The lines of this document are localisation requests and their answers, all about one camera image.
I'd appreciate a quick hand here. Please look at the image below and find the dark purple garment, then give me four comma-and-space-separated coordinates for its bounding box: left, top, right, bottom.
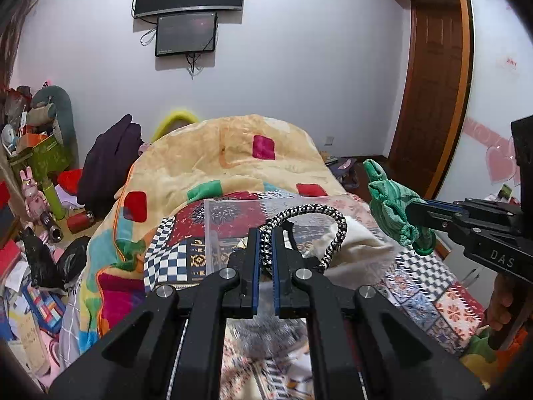
77, 115, 143, 219

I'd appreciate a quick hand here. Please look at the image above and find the green knitted cloth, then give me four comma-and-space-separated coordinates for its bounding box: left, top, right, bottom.
363, 159, 436, 256

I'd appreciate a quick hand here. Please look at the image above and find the green bottle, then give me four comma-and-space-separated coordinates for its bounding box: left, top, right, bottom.
42, 178, 65, 220

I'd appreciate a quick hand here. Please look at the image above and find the small wall monitor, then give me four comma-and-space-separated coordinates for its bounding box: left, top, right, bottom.
155, 12, 218, 57

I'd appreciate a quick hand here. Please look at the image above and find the wooden door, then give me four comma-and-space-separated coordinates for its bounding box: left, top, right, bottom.
388, 0, 463, 199

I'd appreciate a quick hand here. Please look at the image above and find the grey backpack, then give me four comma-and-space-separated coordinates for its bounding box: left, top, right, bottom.
326, 156, 359, 191

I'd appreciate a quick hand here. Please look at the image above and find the red plush item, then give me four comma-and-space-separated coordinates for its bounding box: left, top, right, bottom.
57, 169, 83, 196

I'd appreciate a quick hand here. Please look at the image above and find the white soft cloth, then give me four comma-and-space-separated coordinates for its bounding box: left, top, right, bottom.
324, 217, 400, 290

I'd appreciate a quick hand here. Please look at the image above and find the green storage box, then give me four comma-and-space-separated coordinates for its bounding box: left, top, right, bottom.
8, 135, 73, 182

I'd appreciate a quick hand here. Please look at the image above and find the clear plastic storage bin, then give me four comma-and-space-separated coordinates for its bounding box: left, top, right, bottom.
204, 195, 378, 269

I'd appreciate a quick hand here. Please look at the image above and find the grey plush toy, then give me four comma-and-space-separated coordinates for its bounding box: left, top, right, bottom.
26, 85, 79, 164

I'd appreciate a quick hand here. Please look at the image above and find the beige fleece blanket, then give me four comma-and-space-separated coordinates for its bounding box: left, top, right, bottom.
78, 115, 344, 352

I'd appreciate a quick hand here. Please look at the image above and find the pink rabbit toy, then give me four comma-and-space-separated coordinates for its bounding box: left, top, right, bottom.
20, 166, 49, 225

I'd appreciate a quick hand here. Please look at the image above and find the bagged grey knit item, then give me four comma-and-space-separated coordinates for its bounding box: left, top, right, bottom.
228, 315, 307, 359

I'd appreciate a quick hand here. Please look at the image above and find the yellow chair back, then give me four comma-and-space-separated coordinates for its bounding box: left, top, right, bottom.
151, 109, 200, 143

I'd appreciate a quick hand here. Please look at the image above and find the red thermos bottle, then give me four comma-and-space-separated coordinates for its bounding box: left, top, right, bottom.
67, 210, 96, 234

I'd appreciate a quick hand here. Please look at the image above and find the black white braided rope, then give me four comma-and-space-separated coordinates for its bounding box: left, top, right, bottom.
258, 203, 348, 276

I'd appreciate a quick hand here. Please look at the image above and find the black plastic bag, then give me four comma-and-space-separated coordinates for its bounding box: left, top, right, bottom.
22, 228, 90, 292

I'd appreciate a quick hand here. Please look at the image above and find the patchwork patterned bedsheet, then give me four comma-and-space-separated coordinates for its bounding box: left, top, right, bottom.
144, 191, 483, 399

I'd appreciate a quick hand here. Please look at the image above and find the person's right hand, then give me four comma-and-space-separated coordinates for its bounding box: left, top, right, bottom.
487, 275, 513, 331

